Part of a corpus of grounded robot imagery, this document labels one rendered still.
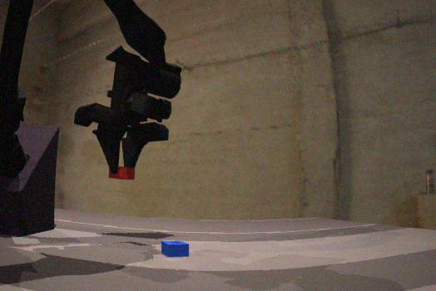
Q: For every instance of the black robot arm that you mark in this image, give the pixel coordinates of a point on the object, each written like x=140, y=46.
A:
x=142, y=34

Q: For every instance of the red block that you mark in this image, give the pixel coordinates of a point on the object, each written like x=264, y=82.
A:
x=124, y=173

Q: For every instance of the blue block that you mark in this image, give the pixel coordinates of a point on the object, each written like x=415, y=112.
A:
x=174, y=248

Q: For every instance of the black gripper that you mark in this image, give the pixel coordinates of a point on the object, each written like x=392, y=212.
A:
x=112, y=126

